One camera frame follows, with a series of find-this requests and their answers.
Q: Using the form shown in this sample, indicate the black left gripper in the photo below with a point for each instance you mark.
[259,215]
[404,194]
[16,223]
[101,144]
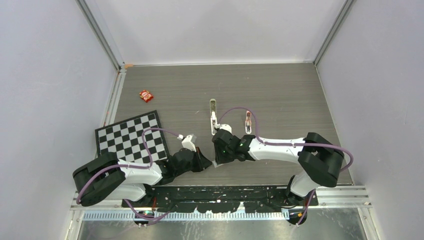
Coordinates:
[202,162]

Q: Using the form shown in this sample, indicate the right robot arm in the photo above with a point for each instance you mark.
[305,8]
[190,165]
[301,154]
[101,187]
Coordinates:
[321,162]

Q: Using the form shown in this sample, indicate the red snack packet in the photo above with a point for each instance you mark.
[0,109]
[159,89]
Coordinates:
[146,96]

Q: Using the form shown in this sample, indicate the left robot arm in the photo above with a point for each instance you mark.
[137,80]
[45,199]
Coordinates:
[110,178]

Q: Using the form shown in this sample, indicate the black white checkerboard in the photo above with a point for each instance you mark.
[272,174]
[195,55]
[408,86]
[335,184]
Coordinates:
[125,139]

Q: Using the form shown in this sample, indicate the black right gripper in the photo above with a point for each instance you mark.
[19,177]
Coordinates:
[220,159]

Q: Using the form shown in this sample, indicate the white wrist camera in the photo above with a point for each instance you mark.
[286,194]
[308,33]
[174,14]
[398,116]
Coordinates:
[188,142]
[223,127]

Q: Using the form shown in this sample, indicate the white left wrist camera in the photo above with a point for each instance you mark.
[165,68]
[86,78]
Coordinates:
[188,142]

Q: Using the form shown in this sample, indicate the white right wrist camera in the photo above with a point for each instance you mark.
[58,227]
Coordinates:
[223,127]

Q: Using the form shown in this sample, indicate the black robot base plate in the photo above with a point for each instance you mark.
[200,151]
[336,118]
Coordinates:
[220,199]

